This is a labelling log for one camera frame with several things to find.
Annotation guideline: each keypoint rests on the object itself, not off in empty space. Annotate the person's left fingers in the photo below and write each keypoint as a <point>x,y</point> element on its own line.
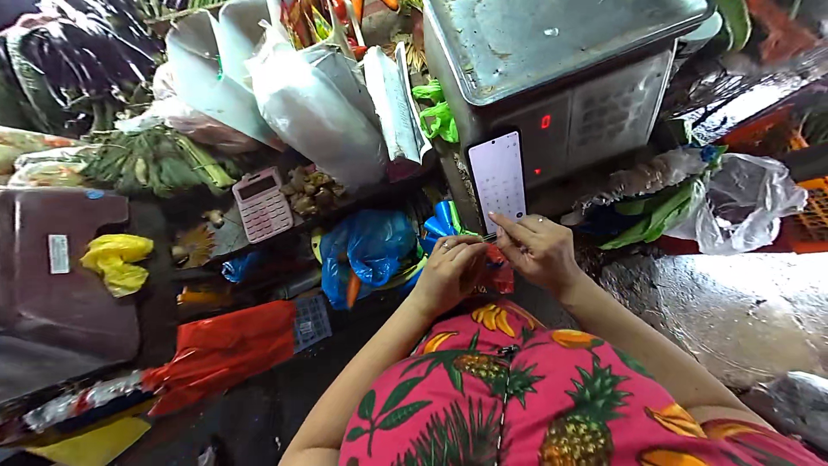
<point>467,251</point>

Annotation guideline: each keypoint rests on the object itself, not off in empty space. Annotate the red plastic bag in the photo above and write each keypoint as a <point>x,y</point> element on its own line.
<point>239,349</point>

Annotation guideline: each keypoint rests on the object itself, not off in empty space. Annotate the small red plastic packet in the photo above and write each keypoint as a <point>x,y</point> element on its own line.
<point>498,270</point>

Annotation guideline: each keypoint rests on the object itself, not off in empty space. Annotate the white folded paper stack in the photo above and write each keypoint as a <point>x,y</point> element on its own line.
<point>391,107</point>

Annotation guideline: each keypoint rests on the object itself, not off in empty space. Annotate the pinkish translucent plastic bag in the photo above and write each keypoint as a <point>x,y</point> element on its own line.
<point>200,123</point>

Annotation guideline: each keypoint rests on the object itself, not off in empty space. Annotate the pile of chili peppers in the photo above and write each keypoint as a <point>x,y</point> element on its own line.
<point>323,22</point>

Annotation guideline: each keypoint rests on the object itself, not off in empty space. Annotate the person's right index finger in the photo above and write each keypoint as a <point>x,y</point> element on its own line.
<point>511,227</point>

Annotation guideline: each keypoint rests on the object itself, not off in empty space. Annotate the blue ribbon-like plastic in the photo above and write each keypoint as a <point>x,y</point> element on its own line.
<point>442,221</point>

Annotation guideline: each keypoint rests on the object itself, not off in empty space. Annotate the white plastic bag bundle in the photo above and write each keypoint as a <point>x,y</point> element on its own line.
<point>314,110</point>

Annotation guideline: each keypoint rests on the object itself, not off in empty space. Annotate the clear bags of vegetables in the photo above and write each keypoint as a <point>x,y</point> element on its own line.
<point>39,162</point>

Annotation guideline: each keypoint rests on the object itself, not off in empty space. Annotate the blue plastic bag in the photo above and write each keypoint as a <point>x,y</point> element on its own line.
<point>375,246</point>

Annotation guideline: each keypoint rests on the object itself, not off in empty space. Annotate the person's right hand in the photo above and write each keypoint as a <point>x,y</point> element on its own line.
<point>548,255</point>

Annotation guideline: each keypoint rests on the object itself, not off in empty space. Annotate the person's right forearm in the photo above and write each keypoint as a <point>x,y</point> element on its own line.
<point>640,346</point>

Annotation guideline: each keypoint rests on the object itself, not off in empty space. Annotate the bright green plastic bag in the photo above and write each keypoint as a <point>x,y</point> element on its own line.
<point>440,118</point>

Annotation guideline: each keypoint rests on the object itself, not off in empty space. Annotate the pile of ginger pieces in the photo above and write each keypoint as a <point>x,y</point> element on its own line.
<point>312,189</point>

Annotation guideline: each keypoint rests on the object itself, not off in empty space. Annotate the small blue plastic scrap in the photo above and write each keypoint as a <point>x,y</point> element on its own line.
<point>239,266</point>

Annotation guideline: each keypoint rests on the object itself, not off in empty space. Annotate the person's left hand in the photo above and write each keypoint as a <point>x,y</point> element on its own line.
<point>446,278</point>

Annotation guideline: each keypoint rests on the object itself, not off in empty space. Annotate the pink calculator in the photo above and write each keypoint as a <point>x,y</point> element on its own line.
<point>264,207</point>

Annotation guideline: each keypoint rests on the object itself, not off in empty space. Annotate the orange plastic crate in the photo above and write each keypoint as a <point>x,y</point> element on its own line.
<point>812,220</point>

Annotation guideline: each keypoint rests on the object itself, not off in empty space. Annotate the silver foil packet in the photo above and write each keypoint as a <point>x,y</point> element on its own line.
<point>84,398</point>

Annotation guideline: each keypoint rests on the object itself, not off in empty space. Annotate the bundle of green stalks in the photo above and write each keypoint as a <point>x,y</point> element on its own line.
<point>155,162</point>

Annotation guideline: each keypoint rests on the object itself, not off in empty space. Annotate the digital weighing scale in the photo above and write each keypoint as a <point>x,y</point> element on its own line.
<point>563,97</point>

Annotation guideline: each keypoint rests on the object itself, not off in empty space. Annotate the crumpled grey plastic bag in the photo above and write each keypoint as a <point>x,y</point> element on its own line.
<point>799,404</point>

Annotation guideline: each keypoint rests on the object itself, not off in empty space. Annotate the yellow flat sheet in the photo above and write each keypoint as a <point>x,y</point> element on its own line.
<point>97,442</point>

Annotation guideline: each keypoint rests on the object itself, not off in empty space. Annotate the green leafy vegetable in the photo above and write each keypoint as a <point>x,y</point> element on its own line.
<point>666,217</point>

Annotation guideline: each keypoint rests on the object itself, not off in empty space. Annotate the yellow plastic bag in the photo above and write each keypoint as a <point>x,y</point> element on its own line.
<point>116,259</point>

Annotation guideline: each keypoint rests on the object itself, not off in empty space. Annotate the orange carrot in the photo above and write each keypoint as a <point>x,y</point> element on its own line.
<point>353,288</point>

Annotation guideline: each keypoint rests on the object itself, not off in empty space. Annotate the white curved plastic container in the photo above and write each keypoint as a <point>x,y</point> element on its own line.
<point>207,71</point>

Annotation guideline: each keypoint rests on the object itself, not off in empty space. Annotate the pile of purple eggplants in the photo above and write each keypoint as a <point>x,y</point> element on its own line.
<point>84,48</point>

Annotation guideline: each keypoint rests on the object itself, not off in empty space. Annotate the person's body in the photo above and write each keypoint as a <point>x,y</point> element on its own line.
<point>524,388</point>

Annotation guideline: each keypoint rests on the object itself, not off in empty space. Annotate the person's right thumb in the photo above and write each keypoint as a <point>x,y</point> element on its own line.
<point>509,249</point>

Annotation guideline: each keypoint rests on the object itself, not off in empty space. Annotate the dark printed plastic packet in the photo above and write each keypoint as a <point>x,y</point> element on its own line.
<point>312,322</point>

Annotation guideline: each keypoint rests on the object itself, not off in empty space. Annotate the clear plastic bag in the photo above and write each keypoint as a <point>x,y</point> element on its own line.
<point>744,200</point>

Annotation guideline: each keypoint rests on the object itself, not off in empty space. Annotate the large brown plastic box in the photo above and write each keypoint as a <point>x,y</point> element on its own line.
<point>64,323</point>

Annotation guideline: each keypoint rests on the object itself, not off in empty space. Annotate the smartphone with lit screen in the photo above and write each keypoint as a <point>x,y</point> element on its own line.
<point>498,178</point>

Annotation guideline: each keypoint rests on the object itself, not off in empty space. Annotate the person's left forearm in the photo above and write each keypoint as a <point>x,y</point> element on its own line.
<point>374,375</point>

